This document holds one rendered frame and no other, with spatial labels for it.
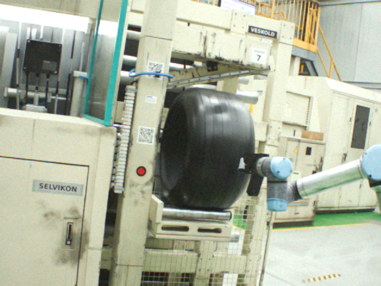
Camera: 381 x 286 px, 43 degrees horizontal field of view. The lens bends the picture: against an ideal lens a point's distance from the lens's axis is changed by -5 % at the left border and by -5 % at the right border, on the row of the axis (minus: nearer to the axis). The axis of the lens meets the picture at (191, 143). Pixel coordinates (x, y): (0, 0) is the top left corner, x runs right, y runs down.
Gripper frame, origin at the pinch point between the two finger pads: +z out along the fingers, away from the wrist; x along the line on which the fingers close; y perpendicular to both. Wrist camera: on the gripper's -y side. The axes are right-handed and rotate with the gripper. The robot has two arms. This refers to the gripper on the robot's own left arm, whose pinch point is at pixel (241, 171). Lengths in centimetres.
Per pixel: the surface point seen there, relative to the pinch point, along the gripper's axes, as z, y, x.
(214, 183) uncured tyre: 12.1, -6.2, 6.2
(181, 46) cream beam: 48, 60, 16
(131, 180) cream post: 30.5, -8.3, 38.1
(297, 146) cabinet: 399, 48, -269
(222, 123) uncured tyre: 10.0, 19.6, 5.8
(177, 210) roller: 24.5, -19.4, 17.7
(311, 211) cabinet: 428, -41, -321
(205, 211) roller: 24.5, -19.4, 4.4
